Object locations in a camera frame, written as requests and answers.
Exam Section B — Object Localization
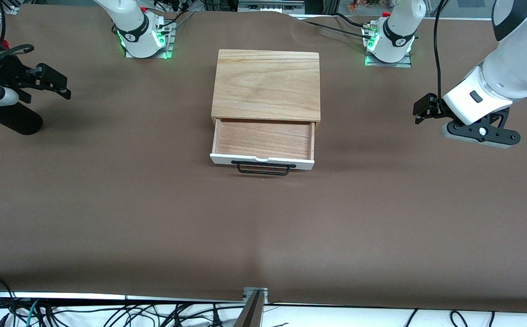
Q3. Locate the aluminium table edge rail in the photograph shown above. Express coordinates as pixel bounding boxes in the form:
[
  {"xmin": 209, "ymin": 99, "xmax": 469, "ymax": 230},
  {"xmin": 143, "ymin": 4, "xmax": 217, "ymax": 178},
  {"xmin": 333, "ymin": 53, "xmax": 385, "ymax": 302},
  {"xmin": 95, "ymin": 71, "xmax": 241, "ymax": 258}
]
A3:
[{"xmin": 0, "ymin": 291, "xmax": 246, "ymax": 303}]

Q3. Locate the black floor cable tangle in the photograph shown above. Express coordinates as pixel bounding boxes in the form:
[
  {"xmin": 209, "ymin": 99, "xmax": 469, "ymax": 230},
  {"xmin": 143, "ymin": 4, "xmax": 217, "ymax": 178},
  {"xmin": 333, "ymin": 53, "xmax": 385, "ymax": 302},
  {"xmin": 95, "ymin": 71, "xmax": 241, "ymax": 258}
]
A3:
[{"xmin": 0, "ymin": 301, "xmax": 246, "ymax": 327}]

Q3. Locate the wooden drawer with white face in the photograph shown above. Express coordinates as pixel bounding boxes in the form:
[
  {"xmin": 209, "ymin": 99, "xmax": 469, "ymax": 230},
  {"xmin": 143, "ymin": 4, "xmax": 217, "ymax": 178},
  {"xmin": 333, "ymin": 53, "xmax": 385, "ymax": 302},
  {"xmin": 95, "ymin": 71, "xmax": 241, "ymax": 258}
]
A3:
[{"xmin": 209, "ymin": 119, "xmax": 315, "ymax": 171}]

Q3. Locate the black cylindrical vase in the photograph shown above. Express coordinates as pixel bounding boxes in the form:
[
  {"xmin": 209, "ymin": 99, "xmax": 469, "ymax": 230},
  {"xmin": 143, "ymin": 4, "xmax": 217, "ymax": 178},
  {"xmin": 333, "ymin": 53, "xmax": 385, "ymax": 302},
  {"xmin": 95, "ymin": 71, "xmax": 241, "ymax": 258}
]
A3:
[{"xmin": 0, "ymin": 102, "xmax": 44, "ymax": 136}]

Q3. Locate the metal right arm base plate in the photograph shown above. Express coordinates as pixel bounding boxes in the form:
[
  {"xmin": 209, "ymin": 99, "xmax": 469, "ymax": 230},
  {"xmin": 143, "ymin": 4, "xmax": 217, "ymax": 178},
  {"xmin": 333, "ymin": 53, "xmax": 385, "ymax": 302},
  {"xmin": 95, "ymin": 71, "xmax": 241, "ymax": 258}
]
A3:
[{"xmin": 124, "ymin": 20, "xmax": 174, "ymax": 59}]

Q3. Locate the light wooden cabinet box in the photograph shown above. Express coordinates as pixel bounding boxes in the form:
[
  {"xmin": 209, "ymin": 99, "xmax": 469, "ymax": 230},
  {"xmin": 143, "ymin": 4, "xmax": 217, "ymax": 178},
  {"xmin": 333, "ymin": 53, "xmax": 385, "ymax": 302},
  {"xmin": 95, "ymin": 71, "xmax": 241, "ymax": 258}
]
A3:
[{"xmin": 211, "ymin": 49, "xmax": 322, "ymax": 133}]

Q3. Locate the teal floor cable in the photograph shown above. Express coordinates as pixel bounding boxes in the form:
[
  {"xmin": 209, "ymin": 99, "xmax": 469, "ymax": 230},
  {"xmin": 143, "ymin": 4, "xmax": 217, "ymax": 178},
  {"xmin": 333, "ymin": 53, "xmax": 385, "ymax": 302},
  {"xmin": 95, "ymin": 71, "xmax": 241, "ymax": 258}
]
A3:
[{"xmin": 24, "ymin": 300, "xmax": 40, "ymax": 327}]

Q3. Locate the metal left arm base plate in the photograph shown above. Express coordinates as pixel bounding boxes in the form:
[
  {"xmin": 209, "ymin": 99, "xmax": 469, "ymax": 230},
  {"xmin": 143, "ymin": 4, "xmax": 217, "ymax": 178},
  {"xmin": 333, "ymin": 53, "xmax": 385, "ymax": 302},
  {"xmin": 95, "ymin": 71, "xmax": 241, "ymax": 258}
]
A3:
[{"xmin": 364, "ymin": 25, "xmax": 413, "ymax": 69}]

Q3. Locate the black cable on cover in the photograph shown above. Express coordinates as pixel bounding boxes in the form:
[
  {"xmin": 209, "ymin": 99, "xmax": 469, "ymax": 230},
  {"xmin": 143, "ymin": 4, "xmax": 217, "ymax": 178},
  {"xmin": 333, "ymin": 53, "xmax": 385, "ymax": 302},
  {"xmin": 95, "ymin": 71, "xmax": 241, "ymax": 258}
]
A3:
[
  {"xmin": 291, "ymin": 15, "xmax": 369, "ymax": 36},
  {"xmin": 334, "ymin": 12, "xmax": 374, "ymax": 29}
]

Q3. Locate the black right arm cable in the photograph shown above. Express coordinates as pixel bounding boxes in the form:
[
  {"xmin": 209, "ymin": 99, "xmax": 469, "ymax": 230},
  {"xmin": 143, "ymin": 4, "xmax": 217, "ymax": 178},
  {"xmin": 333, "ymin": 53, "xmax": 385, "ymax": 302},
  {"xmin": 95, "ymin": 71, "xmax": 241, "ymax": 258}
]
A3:
[{"xmin": 0, "ymin": 43, "xmax": 35, "ymax": 83}]

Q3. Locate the grey metal box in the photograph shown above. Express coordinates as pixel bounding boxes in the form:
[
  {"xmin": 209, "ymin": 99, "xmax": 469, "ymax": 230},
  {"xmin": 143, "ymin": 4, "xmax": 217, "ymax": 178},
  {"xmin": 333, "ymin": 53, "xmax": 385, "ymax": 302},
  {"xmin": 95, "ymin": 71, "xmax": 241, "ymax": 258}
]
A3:
[{"xmin": 238, "ymin": 0, "xmax": 306, "ymax": 13}]

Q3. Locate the black base plug cable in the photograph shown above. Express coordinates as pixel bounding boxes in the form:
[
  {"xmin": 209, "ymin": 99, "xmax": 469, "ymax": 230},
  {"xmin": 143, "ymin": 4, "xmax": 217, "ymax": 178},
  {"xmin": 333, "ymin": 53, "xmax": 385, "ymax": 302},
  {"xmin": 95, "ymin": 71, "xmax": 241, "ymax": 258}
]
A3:
[{"xmin": 161, "ymin": 8, "xmax": 197, "ymax": 30}]

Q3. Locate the black metal drawer handle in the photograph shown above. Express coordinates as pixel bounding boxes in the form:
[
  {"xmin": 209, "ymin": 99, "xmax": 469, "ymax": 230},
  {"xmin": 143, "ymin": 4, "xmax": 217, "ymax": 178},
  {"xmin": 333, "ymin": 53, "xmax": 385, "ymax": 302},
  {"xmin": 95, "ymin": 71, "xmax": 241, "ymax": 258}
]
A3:
[{"xmin": 231, "ymin": 160, "xmax": 297, "ymax": 176}]

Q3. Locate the aluminium frame profile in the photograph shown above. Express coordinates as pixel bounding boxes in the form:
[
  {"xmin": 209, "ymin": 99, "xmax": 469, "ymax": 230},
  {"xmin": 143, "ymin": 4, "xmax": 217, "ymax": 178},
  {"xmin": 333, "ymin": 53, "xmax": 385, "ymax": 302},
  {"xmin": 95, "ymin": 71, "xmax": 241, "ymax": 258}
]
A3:
[{"xmin": 0, "ymin": 0, "xmax": 24, "ymax": 15}]

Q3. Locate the brown table cover sheet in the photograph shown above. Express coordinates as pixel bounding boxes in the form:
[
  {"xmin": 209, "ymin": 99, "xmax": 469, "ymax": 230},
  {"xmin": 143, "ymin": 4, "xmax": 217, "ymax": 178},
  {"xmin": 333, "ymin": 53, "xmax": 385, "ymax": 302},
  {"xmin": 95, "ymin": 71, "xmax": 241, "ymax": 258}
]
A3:
[{"xmin": 0, "ymin": 5, "xmax": 527, "ymax": 314}]

